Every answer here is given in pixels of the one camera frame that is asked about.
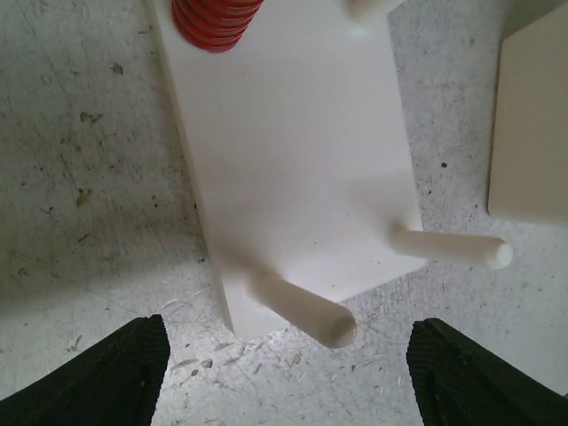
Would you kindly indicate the white peg base plate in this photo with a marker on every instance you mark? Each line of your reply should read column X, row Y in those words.
column 296, row 146

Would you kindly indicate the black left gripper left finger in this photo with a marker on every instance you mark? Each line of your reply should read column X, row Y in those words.
column 117, row 381

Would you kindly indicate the cream parts tray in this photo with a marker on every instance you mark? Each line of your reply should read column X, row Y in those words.
column 528, row 179

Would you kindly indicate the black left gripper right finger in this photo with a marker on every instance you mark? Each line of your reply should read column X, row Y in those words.
column 456, row 381

